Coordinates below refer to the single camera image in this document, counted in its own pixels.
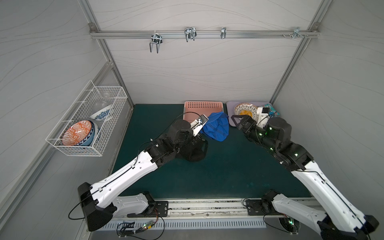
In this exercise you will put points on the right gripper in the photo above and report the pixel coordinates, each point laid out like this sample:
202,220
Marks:
246,124

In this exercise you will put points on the blue baseball cap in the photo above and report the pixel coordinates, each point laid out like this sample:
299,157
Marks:
217,126

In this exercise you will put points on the black baseball cap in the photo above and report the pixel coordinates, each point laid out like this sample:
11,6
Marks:
194,150

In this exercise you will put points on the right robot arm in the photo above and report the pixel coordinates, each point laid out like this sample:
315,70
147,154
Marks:
339,219

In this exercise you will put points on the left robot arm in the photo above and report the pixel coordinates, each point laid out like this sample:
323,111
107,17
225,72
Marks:
100,201

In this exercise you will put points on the lilac tray mat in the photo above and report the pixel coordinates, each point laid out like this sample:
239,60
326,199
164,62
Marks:
232,104

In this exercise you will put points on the patterned bowl with fruit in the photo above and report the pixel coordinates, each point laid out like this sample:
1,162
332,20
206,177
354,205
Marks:
246,109

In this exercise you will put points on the green snack packet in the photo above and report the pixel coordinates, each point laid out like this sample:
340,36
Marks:
272,113

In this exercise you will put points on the pink plastic basket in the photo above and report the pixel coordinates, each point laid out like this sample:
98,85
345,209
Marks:
192,108

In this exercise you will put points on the small metal hook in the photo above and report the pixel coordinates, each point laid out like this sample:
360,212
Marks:
223,32

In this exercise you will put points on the metal double hook middle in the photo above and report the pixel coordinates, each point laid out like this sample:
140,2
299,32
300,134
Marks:
190,33

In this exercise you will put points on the metal double hook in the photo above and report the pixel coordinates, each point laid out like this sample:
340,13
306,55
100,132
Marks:
156,41
190,33

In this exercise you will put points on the metal hook right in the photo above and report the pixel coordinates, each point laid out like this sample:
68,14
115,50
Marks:
296,34

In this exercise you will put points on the metal double hook left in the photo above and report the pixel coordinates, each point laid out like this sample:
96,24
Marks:
156,41

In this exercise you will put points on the white perforated vent strip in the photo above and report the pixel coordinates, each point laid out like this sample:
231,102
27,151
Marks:
191,224

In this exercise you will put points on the blue patterned bowl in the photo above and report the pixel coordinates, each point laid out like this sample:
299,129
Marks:
104,114

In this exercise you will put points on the orange patterned bowl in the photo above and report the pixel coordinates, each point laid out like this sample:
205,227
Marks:
76,133

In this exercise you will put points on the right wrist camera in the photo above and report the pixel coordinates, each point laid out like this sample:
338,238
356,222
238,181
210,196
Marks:
263,114

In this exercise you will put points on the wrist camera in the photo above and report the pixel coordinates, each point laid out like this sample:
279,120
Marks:
263,114
198,124

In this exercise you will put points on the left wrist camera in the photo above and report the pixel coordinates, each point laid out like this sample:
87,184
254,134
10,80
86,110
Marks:
198,124

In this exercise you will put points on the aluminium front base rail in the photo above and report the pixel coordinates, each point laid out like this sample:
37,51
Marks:
185,208

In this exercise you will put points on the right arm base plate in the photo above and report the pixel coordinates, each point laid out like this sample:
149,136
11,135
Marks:
258,207

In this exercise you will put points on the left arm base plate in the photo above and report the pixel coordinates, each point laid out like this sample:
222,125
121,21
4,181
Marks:
154,209

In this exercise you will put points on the aluminium crossbar rail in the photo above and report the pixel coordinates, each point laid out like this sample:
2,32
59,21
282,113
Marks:
213,34

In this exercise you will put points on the white wire basket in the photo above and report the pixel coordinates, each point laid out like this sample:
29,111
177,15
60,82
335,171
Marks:
92,99

